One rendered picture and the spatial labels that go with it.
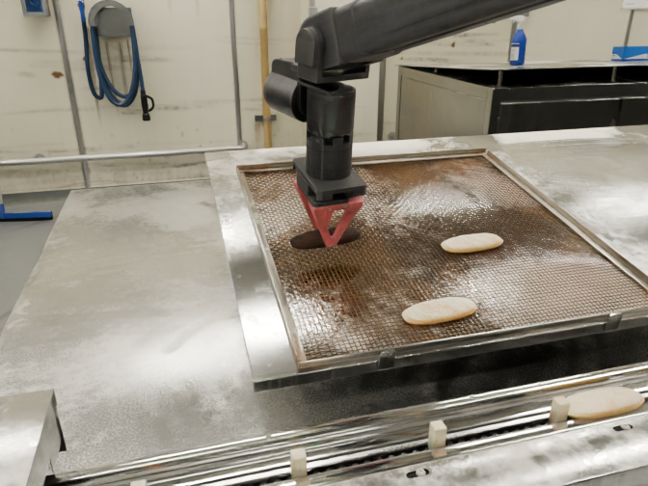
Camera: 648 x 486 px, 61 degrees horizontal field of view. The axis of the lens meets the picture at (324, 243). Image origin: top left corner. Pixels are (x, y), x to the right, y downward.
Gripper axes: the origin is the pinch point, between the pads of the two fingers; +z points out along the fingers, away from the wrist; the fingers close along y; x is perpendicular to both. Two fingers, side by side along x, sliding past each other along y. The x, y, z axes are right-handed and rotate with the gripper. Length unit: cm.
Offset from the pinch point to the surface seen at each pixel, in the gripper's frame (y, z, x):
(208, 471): 25.9, 7.1, -20.9
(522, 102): -123, 31, 134
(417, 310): 14.4, 3.8, 6.6
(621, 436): 36.4, 5.1, 17.2
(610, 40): -307, 53, 371
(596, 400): 31.4, 6.1, 19.2
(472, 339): 20.7, 4.3, 10.5
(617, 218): 2, 5, 51
